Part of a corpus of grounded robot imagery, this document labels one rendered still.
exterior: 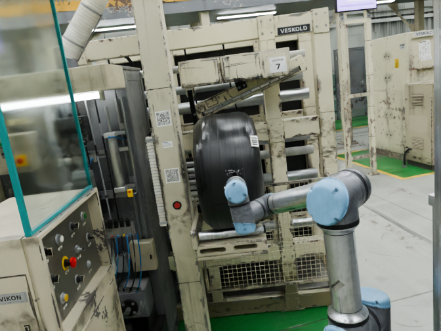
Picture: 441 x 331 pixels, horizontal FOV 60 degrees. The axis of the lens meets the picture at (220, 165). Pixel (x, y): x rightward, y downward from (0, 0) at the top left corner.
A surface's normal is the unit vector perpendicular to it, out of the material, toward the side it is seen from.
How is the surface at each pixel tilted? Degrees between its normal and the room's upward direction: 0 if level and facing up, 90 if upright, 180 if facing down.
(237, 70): 90
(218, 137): 44
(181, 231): 90
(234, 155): 63
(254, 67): 90
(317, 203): 82
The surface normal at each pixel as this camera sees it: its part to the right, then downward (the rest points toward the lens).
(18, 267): -0.01, 0.22
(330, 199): -0.72, 0.11
